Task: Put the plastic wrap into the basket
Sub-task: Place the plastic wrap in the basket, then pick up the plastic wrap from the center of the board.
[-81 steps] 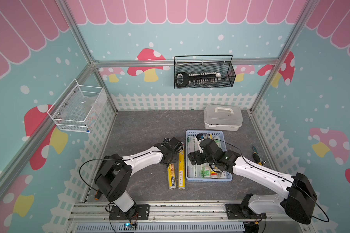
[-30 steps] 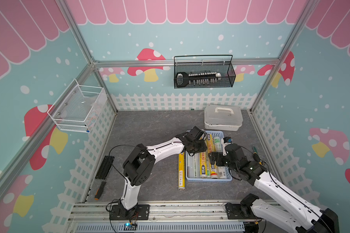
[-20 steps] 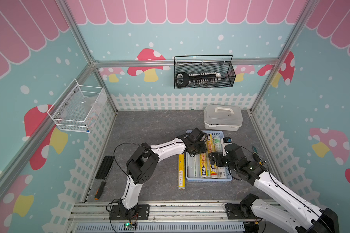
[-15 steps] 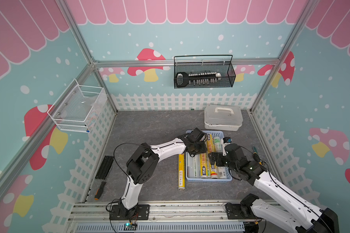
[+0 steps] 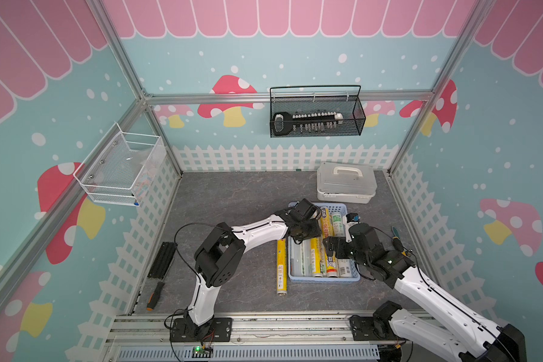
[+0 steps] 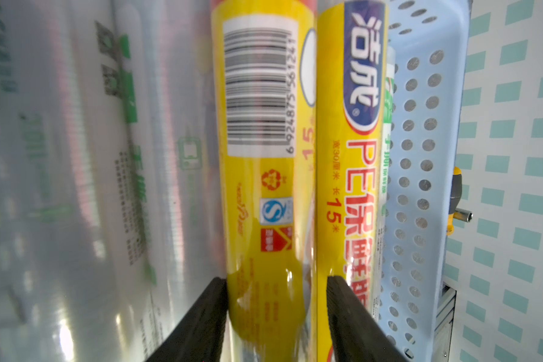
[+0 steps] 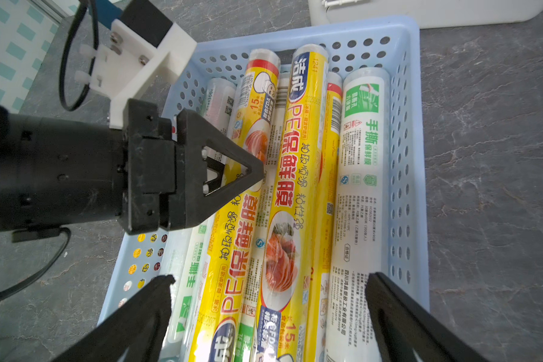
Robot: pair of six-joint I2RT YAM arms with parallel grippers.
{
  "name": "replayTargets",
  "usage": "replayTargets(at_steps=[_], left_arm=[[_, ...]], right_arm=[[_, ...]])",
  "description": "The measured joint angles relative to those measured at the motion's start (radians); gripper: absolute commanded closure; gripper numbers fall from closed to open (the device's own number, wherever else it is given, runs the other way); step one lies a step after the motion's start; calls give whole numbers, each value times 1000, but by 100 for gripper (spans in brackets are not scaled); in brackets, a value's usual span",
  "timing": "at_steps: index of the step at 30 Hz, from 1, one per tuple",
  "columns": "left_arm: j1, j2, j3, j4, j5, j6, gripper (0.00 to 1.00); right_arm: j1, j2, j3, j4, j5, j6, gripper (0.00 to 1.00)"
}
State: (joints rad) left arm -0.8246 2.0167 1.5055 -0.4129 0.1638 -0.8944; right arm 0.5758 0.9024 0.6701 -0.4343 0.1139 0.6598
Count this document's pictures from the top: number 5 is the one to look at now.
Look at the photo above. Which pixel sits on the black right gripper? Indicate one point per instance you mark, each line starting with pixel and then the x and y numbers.
pixel 341 241

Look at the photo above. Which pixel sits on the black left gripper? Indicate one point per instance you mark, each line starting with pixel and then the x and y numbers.
pixel 314 232

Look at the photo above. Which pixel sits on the light blue plastic basket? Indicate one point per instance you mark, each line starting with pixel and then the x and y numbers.
pixel 295 274

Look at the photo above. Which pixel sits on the yellow red chef wrap roll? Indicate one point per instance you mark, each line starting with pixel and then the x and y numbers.
pixel 281 267

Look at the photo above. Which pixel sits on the white green 300 wrap roll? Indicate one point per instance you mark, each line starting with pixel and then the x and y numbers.
pixel 305 257

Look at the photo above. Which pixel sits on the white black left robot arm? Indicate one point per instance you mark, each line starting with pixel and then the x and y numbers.
pixel 219 256

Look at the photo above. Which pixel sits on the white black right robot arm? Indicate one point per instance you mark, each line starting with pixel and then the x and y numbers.
pixel 459 333

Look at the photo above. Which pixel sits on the white lidded storage box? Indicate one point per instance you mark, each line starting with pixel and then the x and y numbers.
pixel 346 183

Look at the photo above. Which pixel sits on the black socket bit holder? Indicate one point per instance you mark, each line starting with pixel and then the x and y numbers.
pixel 283 124

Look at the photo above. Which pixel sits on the black flat tool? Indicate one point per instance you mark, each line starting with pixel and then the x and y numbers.
pixel 162 261

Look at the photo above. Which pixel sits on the small green circuit board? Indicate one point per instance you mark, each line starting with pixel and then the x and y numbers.
pixel 202 352

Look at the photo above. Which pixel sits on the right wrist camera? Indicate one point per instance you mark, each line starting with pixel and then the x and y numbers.
pixel 351 220

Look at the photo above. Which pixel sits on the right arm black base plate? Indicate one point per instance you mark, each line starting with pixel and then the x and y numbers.
pixel 365 329

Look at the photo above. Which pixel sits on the black wire mesh wall basket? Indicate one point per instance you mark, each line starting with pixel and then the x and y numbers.
pixel 343 99

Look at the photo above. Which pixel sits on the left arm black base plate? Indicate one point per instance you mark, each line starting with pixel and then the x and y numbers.
pixel 185 330

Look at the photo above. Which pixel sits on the orange black handled tool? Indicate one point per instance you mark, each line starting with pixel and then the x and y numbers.
pixel 155 297

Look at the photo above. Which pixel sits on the white wire mesh wall basket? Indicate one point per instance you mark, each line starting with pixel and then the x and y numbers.
pixel 122 168

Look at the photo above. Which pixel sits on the white slotted cable duct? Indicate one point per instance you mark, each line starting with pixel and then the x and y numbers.
pixel 255 353

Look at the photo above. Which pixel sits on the aluminium front rail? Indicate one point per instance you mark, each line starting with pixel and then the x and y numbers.
pixel 248 328

